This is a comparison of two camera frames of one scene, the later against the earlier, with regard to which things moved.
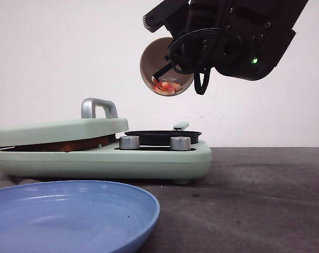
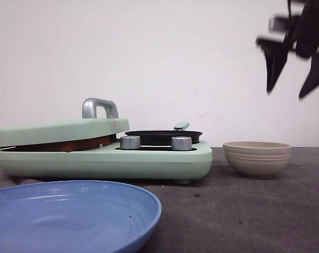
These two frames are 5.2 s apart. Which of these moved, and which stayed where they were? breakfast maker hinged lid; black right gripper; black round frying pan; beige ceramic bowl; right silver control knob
Moved: beige ceramic bowl; black right gripper
Stayed: black round frying pan; right silver control knob; breakfast maker hinged lid
